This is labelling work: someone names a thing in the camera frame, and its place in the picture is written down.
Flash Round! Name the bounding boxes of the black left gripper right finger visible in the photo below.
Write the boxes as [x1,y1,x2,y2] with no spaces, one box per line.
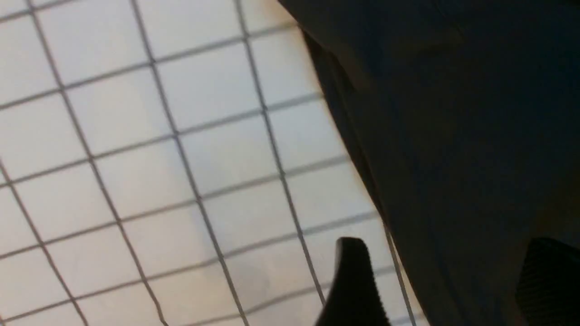
[516,238,580,326]

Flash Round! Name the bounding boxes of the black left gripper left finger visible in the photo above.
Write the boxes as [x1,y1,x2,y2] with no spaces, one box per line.
[316,237,391,326]

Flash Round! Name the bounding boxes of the dark gray long-sleeve shirt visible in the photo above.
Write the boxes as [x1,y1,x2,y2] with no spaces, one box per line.
[280,0,579,326]

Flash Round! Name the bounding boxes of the white grid table mat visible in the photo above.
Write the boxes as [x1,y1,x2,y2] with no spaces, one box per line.
[0,0,428,326]

